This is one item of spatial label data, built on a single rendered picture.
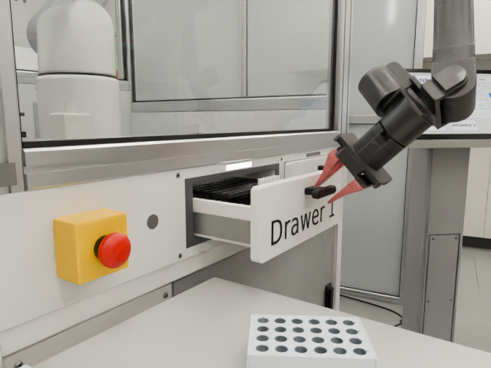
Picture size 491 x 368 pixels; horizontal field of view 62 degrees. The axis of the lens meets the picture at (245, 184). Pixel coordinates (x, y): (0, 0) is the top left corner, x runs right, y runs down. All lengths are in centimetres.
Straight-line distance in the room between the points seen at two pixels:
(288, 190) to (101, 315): 32
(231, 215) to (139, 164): 16
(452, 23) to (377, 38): 168
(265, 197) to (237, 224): 7
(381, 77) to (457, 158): 95
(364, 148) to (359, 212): 178
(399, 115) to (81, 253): 46
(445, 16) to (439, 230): 100
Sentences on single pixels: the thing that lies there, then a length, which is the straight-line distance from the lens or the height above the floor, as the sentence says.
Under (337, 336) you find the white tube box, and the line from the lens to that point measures 46.
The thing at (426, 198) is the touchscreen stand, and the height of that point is 75.
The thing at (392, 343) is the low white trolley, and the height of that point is 76.
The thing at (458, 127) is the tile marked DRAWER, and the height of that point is 100.
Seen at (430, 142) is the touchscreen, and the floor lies 95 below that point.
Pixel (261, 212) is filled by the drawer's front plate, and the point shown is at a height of 89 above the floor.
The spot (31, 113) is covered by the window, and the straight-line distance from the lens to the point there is 51.
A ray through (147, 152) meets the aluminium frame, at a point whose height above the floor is 98.
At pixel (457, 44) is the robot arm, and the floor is 113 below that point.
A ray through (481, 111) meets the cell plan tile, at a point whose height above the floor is 105.
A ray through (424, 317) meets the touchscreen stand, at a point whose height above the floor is 31.
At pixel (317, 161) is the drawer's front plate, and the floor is 92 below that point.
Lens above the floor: 102
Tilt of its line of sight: 9 degrees down
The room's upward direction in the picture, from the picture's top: straight up
